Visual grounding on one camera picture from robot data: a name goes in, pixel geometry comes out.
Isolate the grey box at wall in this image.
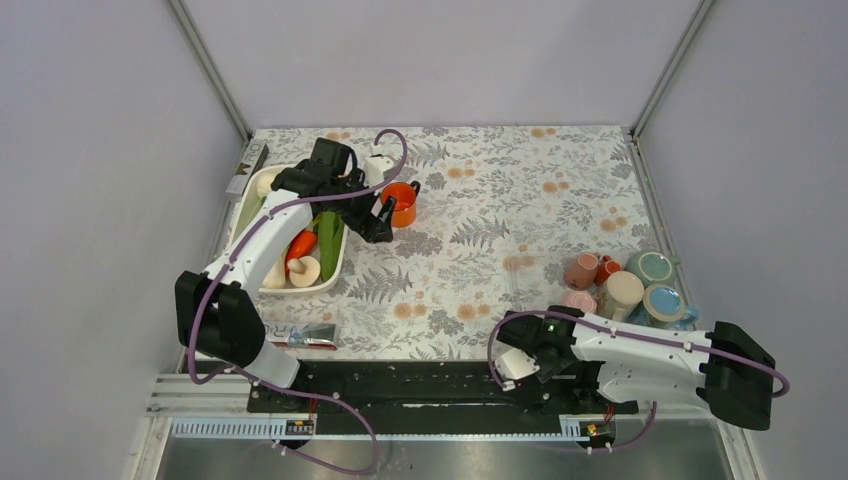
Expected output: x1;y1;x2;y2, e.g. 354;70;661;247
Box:
225;139;269;198

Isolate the salmon pink floral mug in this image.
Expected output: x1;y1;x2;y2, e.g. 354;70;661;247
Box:
564;252;600;290

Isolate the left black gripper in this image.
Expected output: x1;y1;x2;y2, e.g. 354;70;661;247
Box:
324;169;397;243

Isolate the floral table mat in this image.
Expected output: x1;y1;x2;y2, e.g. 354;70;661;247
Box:
256;126;659;360

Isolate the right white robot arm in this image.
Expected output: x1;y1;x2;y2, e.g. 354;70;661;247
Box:
488;305;790;431

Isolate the white plastic tray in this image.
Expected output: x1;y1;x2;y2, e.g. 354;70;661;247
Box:
222;163;350;297

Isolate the toy carrot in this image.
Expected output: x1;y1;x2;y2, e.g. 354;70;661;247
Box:
285;230;317;262

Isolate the small red-orange mug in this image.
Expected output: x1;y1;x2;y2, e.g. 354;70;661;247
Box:
593;255;622;287

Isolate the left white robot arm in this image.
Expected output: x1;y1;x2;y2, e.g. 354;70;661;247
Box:
175;138;406;411

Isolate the blue glazed mug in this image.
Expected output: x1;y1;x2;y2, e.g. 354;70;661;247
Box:
627;284;699;331

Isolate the silver snack packet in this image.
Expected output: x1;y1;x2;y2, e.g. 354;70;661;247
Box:
264;322;339;350

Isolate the light pink mug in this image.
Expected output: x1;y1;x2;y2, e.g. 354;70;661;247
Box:
562;290;597;313

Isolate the green glazed mug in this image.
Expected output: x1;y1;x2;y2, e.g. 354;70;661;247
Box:
624;249;681;287

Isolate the toy green bok choy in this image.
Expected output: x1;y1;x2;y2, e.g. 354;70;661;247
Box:
316;212;344;282

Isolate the orange mug black rim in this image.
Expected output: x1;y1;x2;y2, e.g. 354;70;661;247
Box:
381;181;421;228

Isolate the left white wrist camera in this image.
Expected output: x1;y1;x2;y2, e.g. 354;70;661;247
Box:
362;154;396;187

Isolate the toy mushroom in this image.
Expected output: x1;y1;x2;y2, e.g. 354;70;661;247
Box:
286;256;321;288

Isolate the white cable duct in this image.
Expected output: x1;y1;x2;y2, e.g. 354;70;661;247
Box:
170;415;617;441

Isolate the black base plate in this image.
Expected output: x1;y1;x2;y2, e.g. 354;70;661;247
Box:
246;359;641;435

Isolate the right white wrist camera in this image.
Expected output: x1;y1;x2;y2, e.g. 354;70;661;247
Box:
494;348;539;391

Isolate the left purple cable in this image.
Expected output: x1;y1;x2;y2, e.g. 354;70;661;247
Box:
186;128;409;478

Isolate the cream floral mug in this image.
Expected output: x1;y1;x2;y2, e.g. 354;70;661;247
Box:
596;271;645;322

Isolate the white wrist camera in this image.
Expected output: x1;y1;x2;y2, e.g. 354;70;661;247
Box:
362;154;396;187
494;348;539;391

